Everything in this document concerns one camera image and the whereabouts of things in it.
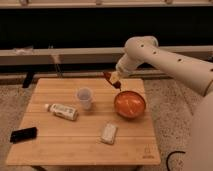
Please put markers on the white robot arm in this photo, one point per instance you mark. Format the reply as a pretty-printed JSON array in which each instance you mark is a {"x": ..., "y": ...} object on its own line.
[{"x": 193, "y": 73}]

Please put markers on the white plastic bottle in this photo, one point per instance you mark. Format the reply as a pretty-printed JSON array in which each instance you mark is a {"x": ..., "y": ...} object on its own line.
[{"x": 63, "y": 111}]

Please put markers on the wooden table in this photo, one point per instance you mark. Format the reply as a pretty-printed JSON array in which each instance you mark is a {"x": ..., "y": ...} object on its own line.
[{"x": 64, "y": 142}]

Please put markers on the white wrapped packet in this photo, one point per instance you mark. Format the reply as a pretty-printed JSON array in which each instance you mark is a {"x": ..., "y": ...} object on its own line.
[{"x": 109, "y": 133}]

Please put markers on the black rectangular device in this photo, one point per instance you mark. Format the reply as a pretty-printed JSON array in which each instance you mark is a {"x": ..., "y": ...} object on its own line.
[{"x": 23, "y": 135}]

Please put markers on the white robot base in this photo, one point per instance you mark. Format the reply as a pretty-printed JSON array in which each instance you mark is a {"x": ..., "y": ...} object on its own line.
[{"x": 199, "y": 154}]

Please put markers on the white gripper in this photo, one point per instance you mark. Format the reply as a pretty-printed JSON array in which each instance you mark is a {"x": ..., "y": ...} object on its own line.
[{"x": 125, "y": 66}]

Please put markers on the clear plastic cup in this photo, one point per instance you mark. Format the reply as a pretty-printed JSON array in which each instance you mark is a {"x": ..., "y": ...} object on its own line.
[{"x": 84, "y": 96}]

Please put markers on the orange ceramic bowl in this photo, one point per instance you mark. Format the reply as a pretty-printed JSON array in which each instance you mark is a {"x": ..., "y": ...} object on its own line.
[{"x": 129, "y": 104}]

